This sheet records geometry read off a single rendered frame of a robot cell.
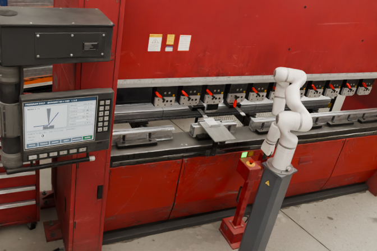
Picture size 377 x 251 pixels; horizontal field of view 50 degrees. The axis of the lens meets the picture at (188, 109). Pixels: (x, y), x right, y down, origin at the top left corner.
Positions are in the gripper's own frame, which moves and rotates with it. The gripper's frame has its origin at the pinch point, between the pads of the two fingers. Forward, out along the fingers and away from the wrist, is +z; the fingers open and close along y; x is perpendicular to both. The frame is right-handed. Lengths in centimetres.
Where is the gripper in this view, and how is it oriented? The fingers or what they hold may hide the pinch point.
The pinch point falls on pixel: (264, 157)
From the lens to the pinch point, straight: 325.2
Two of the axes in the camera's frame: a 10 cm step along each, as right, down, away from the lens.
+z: -2.0, 8.2, 5.3
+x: 8.9, -0.7, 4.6
